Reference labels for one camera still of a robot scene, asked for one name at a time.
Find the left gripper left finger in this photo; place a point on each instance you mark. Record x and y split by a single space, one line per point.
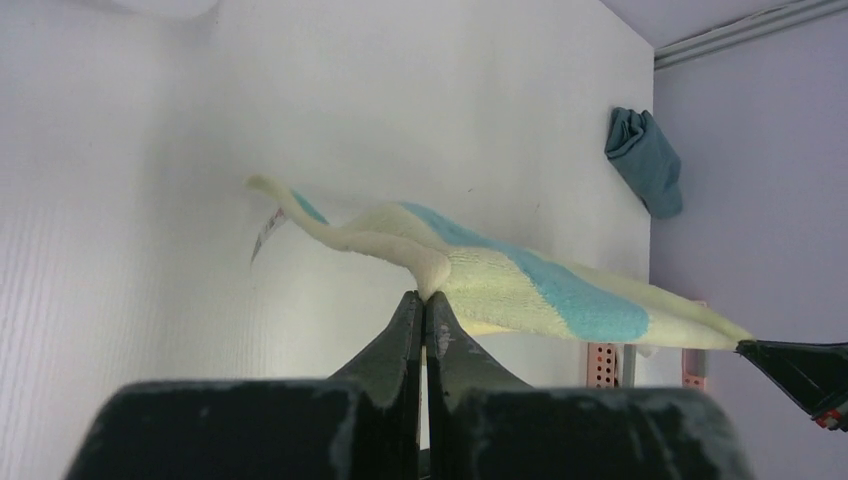
383 431

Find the aluminium frame rails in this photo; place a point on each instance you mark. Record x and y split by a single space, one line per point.
752 27

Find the green yellow towel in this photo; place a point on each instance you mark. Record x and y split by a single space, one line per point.
497 287

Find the grey blue towel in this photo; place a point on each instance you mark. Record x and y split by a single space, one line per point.
640 152

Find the pink plastic basket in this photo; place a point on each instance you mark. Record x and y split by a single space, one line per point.
627 366

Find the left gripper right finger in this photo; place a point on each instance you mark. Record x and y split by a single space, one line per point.
458 368

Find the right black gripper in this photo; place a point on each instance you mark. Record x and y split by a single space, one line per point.
813 376

